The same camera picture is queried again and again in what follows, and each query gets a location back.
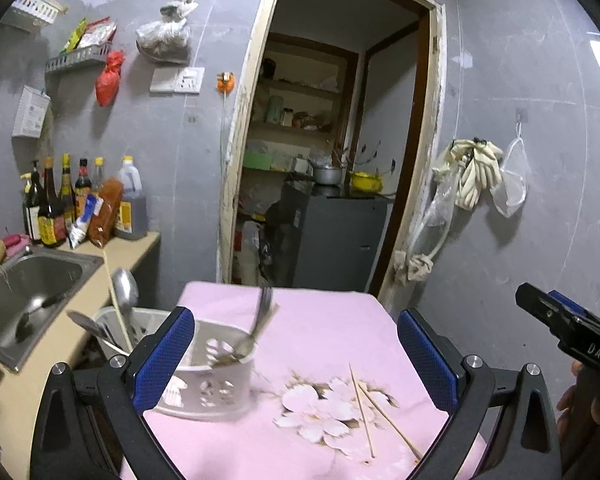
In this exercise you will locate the pink scrubber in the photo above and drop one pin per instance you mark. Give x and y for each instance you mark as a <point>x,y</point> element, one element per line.
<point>16,241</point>

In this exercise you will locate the white mesh bag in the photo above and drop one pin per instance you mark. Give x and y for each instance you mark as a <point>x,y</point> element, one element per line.
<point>510,185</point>

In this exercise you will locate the knotted beige rag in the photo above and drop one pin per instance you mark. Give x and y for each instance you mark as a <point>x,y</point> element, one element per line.
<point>414,269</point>

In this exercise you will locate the snack packets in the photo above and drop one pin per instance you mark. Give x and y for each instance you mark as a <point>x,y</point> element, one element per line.
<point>92,35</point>

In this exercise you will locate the wooden chopstick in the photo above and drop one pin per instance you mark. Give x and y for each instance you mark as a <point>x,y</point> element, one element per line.
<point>390,422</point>
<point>362,412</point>

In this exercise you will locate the orange wall hook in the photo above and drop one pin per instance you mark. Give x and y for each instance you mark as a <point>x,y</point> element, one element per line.
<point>226,82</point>

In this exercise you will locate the dark ladle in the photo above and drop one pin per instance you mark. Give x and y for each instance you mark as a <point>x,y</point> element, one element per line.
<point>30,315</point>

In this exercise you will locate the large plastic oil jug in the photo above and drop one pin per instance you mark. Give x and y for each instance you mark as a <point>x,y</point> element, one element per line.
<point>130,200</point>

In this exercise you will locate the wooden door frame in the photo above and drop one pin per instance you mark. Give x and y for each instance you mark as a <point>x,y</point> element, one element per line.
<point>230,160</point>

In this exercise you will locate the metal spoon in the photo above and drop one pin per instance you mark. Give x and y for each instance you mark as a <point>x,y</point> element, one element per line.
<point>260,320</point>

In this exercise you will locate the clear bag of dried goods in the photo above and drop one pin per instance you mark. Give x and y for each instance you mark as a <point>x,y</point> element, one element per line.
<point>162,35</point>

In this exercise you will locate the orange sauce pouch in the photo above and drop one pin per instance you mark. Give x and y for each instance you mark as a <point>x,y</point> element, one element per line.
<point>105,215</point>

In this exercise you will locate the yellow bowl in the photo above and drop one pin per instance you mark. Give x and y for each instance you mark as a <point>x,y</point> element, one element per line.
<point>365,181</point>

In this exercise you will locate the steel sink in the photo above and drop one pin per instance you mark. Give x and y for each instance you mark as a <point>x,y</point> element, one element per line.
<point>35,290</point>

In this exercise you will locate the white wall socket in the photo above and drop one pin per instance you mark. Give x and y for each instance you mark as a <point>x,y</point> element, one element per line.
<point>177,80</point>

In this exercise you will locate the green box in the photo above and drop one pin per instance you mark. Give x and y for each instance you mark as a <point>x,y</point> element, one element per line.
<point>257,161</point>

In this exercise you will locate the wooden counter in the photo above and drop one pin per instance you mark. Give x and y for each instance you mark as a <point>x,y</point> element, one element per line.
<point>130,255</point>

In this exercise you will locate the red plastic bag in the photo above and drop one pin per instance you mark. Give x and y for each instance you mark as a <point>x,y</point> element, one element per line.
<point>107,82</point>

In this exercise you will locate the white utensil holder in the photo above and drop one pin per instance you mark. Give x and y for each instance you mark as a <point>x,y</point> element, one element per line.
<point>220,390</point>

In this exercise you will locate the clear bottle yellow cap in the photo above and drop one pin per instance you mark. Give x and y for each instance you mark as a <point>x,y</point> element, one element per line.
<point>98,175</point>

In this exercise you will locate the metal ladle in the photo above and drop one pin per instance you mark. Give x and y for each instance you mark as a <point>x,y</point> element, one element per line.
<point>125,290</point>

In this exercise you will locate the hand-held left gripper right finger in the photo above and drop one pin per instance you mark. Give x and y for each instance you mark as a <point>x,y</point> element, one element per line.
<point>425,355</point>

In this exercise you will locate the dark sauce bottle yellow cap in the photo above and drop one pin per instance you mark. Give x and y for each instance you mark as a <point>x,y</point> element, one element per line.
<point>67,195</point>

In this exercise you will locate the person's right hand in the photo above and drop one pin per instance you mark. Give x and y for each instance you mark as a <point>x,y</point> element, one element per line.
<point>567,410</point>

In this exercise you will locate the metal spatula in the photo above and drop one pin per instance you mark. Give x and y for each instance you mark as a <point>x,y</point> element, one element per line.
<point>87,322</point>

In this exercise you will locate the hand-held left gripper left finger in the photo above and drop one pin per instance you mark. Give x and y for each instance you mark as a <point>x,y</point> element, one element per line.
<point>165,355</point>

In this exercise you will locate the wooden shelf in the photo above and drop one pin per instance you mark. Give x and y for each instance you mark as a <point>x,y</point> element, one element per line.
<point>300,127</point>

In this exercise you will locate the grey refrigerator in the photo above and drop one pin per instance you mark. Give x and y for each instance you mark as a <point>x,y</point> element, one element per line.
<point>335,240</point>

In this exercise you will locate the pink floral cloth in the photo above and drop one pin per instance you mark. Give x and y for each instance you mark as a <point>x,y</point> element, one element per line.
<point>320,325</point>

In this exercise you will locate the grey wall rack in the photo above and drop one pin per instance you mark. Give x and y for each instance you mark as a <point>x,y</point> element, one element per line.
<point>75,60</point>

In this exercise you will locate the white slotted drainer basket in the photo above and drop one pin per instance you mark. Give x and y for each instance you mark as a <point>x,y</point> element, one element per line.
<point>147,317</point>

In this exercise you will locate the white wall basket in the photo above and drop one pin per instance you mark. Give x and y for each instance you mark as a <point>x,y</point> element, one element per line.
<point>35,10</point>

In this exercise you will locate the metal pot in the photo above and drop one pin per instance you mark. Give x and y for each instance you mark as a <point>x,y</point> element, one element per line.
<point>326,175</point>

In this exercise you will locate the white gloves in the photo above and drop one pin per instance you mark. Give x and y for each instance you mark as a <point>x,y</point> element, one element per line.
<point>472,175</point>

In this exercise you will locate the dark sauce bottle yellow label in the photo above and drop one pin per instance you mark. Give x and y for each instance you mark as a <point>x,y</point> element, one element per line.
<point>51,220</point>

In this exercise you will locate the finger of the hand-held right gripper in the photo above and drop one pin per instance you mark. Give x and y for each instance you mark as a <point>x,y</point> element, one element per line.
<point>540,305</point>
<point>570,302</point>

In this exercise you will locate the white blue pouch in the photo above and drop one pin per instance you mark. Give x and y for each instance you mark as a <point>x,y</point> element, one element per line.
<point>85,222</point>

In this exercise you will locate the dark sauce bottle red label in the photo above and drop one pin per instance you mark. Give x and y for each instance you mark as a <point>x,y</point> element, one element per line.
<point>82,190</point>

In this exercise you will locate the white hanging box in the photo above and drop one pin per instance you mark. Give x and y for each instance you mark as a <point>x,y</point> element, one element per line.
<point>30,112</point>

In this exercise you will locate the long wooden stick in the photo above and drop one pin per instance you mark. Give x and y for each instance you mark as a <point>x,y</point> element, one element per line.
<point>115,295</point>

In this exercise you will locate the clear plastic bag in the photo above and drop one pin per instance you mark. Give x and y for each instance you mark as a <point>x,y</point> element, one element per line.
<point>437,210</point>

